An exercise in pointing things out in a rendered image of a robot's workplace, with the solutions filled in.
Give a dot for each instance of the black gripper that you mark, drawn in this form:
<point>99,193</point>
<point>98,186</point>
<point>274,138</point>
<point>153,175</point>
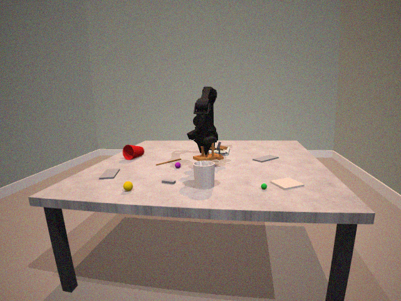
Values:
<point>205,139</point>

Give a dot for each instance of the orange toy catapult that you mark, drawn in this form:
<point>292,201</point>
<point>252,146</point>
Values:
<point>213,155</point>

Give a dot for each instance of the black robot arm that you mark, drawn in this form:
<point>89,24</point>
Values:
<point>204,108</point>

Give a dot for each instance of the yellow ball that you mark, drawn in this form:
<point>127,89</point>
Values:
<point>128,186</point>

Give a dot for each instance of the white cylindrical cup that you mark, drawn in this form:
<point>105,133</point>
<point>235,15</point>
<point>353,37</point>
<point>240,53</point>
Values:
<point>204,174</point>

